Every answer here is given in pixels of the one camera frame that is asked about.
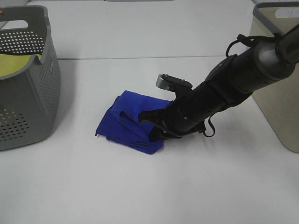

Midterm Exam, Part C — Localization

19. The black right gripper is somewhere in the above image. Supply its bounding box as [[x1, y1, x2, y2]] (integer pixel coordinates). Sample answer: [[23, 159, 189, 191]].
[[138, 86, 225, 141]]

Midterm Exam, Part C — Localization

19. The blue towel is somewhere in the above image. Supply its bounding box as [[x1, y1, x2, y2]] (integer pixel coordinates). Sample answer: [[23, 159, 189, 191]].
[[95, 90, 170, 154]]

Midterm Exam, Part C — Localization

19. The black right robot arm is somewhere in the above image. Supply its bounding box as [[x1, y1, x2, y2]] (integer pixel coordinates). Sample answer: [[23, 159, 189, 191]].
[[144, 26, 299, 141]]

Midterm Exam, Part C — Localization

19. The beige bin with grey rim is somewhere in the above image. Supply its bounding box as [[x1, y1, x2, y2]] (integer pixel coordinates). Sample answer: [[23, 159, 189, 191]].
[[250, 0, 299, 153]]

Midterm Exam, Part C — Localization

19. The grey perforated laundry basket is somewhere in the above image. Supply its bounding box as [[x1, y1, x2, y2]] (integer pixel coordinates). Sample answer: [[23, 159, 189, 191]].
[[0, 6, 61, 150]]

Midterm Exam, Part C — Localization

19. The yellow-green towel in basket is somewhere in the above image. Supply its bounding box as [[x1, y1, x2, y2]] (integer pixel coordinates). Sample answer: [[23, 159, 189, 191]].
[[0, 54, 42, 79]]

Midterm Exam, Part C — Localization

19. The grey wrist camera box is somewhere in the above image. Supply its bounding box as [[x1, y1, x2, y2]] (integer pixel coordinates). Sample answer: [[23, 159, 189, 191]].
[[156, 74, 192, 92]]

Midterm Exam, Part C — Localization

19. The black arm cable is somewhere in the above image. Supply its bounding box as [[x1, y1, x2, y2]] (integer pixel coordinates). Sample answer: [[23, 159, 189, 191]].
[[225, 34, 282, 59]]

